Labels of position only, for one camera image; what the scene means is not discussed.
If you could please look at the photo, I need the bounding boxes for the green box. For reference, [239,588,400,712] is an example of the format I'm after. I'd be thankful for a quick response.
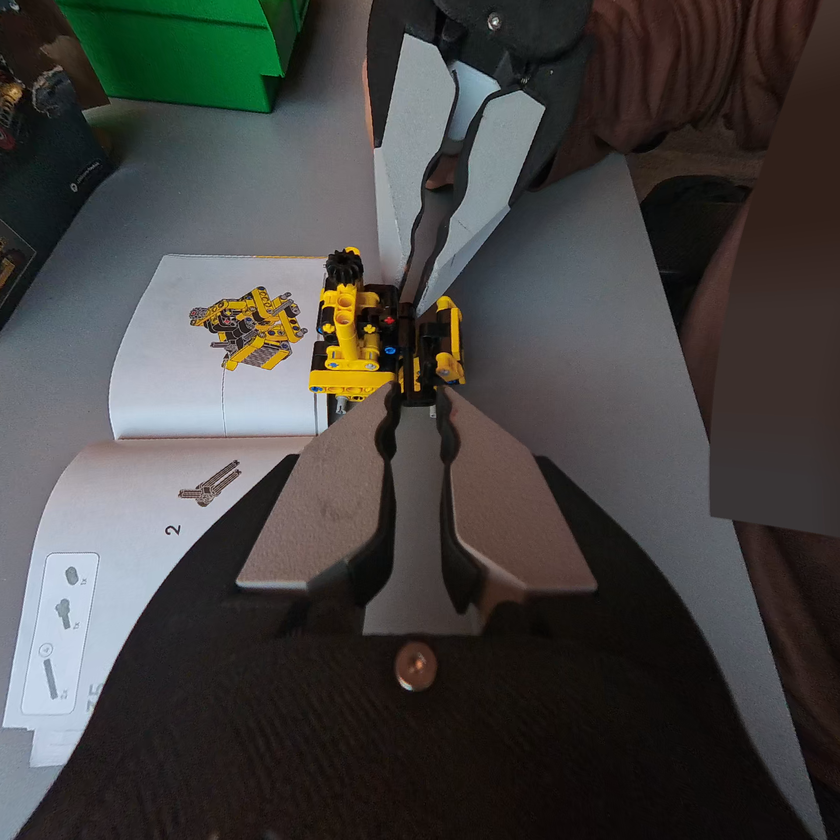
[55,0,311,114]

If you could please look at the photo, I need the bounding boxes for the dark lego set box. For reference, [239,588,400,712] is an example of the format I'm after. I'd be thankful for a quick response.
[0,0,120,330]

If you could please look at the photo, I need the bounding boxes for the person's right forearm brown sleeve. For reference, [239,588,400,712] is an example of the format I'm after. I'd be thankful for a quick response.
[543,0,823,193]

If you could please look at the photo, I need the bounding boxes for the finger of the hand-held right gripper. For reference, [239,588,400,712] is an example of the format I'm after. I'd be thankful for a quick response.
[412,91,546,315]
[372,33,459,298]

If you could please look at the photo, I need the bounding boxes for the person's right hand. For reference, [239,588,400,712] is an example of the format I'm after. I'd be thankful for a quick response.
[424,152,462,193]

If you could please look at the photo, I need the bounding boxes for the lego instruction booklet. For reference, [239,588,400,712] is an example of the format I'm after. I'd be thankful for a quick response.
[1,254,337,769]

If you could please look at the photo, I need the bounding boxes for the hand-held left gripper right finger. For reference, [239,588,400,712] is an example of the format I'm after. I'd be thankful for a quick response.
[436,385,599,616]

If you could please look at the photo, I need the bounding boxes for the person's leg brown trousers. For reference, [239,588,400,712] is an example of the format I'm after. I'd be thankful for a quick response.
[678,197,840,805]

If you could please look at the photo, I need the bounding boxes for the black chair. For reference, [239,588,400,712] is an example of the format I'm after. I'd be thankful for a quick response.
[639,176,753,345]

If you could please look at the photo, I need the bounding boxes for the yellow black lego model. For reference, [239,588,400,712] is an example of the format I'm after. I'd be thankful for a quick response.
[308,245,469,414]

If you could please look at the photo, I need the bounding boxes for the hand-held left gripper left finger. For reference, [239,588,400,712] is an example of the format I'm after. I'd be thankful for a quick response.
[236,382,399,609]

